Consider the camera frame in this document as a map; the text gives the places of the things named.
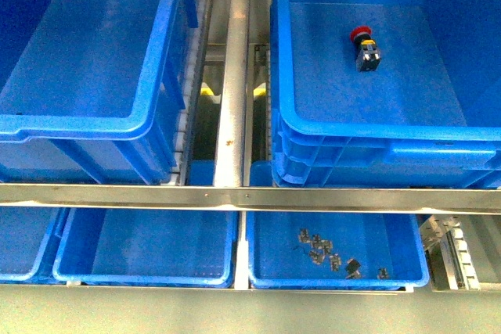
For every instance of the red mushroom push button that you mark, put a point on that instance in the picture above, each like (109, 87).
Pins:
(367, 52)

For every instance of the roller conveyor track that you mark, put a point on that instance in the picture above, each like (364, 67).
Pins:
(194, 71)

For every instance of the lower blue tray with clips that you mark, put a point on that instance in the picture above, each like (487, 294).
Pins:
(335, 251)

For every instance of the lower blue tray empty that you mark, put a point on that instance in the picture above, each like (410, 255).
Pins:
(101, 247)

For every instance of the blue right bin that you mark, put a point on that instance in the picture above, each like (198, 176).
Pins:
(428, 116)

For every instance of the blue bin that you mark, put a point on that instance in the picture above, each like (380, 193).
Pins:
(91, 90)
(428, 116)

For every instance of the blue middle bin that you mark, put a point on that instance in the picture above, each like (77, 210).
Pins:
(91, 90)

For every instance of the lower blue tray far left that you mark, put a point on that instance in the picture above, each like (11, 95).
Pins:
(30, 239)

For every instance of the metal rack divider rail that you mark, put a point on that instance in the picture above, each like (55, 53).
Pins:
(228, 163)

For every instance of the metal rack front rail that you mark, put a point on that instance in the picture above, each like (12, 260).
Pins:
(398, 201)

